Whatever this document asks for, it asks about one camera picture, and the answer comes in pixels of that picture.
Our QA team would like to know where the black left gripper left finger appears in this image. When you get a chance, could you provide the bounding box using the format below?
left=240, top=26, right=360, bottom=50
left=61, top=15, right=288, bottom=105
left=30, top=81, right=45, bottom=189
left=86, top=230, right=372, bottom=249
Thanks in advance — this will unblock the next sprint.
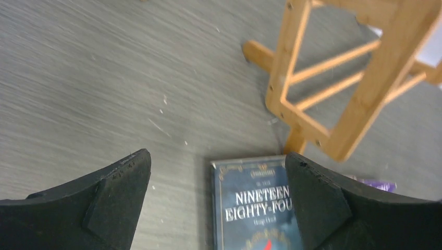
left=1, top=148, right=151, bottom=249

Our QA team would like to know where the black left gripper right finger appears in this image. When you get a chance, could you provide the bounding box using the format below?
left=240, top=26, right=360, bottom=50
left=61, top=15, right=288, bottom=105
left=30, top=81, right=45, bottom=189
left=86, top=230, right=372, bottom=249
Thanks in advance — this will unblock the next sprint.
left=285, top=153, right=441, bottom=249

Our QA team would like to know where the purple 52-Storey Treehouse book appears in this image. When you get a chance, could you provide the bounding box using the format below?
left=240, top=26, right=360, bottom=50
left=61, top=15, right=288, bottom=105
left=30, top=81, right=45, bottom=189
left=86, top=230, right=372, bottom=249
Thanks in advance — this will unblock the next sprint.
left=348, top=175, right=397, bottom=193

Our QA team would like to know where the blue Nineteen Eighty-Four book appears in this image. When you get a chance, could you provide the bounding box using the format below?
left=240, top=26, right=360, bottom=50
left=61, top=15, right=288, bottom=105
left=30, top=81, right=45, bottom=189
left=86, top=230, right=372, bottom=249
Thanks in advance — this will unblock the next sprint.
left=211, top=155, right=303, bottom=250

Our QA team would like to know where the wooden book rack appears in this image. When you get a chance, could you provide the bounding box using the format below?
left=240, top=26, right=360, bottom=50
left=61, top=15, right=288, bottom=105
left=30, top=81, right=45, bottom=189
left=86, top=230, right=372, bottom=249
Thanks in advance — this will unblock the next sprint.
left=241, top=0, right=442, bottom=163

